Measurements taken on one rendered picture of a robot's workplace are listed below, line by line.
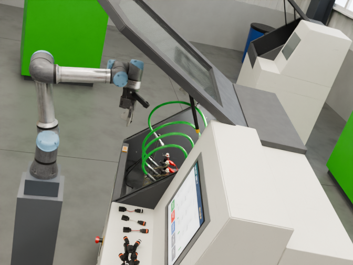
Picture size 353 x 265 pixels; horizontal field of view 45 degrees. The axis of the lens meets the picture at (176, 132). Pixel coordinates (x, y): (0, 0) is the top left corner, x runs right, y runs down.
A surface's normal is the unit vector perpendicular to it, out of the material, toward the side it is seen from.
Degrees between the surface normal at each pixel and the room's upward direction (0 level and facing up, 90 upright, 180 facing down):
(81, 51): 90
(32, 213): 90
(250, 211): 0
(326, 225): 0
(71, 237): 0
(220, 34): 90
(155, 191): 90
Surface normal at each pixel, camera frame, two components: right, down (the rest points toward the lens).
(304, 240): 0.25, -0.86
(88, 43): 0.31, 0.51
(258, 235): 0.02, 0.47
